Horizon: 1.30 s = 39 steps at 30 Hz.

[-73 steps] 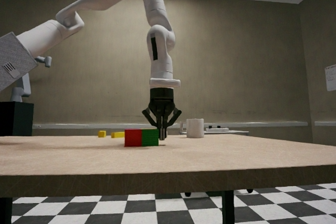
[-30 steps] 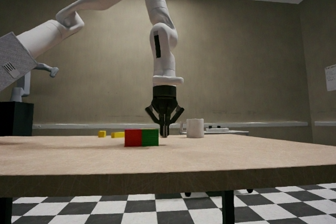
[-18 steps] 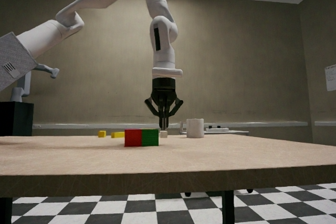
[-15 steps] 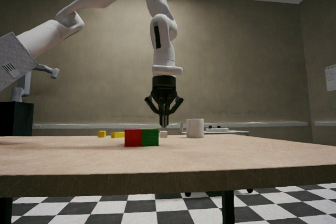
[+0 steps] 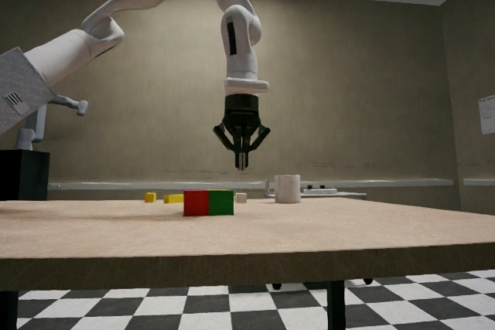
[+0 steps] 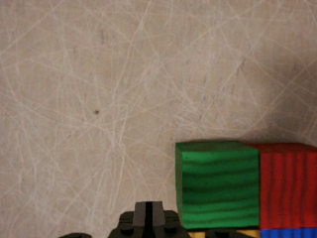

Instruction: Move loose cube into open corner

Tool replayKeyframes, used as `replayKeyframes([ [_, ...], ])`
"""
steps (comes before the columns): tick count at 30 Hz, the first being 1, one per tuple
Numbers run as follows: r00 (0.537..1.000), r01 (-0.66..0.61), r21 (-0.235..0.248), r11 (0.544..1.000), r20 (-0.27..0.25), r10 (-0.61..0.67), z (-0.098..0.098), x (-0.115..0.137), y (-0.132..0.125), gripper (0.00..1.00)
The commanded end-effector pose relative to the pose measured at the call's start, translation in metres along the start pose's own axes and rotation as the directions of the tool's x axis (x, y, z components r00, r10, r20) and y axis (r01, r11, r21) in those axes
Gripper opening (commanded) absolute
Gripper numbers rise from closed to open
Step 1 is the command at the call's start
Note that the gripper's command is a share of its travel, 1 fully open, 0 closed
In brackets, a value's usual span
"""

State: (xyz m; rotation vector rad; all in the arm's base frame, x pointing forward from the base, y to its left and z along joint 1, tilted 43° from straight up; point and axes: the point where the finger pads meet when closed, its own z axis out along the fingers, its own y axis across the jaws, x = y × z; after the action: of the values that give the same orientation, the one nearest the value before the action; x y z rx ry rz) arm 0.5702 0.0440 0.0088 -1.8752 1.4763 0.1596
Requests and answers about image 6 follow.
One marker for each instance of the yellow wooden cube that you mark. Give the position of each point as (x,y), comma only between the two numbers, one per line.
(200,232)

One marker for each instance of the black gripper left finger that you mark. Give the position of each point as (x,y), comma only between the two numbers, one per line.
(132,224)

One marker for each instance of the red cube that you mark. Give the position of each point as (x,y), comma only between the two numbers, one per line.
(287,185)

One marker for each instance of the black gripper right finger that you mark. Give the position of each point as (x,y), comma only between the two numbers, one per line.
(166,224)

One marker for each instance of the green wood-grain cube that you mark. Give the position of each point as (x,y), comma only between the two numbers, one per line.
(217,184)

